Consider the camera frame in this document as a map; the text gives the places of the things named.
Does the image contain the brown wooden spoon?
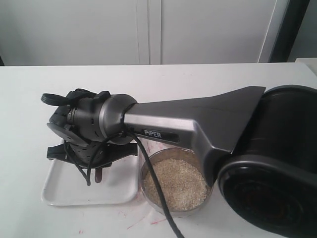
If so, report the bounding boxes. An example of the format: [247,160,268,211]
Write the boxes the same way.
[95,168,103,183]

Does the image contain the white cabinet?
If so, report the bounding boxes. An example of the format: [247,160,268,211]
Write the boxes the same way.
[0,0,289,65]

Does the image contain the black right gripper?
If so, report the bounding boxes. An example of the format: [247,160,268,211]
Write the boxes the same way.
[47,94,138,169]

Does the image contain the black camera cable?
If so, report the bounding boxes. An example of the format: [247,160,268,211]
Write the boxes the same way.
[63,104,185,238]

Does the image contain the steel bowl of rice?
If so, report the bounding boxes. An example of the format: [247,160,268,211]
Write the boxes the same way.
[149,148,213,218]

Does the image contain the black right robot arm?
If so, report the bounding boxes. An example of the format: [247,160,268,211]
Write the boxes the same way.
[41,85,317,238]

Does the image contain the white rectangular tray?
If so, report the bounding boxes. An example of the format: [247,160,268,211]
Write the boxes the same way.
[42,155,140,206]

